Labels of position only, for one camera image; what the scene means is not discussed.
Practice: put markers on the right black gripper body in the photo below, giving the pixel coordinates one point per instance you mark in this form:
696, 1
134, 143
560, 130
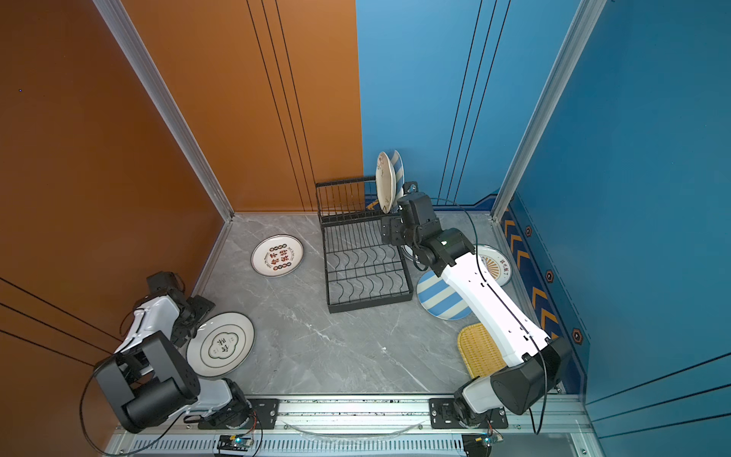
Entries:
399, 234

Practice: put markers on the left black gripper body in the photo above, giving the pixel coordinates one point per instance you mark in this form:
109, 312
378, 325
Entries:
198, 310

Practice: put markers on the black wire dish rack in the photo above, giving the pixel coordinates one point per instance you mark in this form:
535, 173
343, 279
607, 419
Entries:
361, 270

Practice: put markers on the cream plate floral drawing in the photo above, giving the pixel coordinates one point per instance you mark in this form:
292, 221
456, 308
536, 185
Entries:
385, 182

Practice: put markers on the blue white striped plate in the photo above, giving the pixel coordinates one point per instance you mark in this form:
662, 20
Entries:
399, 173

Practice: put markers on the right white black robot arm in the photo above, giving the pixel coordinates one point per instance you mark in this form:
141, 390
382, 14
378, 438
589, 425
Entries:
535, 362

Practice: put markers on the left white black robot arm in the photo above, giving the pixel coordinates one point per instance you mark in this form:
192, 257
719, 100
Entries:
147, 379

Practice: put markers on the white plate red characters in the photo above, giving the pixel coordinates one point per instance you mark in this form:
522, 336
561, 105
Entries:
277, 255

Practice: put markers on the white plate orange sunburst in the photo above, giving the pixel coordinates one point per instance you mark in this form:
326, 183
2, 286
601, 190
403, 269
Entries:
496, 263

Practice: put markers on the left green circuit board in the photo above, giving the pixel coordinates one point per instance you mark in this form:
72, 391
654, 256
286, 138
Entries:
235, 445

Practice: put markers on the green circuit board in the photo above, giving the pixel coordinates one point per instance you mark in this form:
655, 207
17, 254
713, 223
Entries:
235, 445
490, 439

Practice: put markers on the yellow woven bamboo tray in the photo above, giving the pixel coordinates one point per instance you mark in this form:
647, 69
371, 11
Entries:
479, 352

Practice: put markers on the right green circuit board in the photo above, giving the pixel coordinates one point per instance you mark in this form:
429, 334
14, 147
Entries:
490, 439

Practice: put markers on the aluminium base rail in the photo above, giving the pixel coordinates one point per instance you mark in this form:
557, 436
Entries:
378, 425

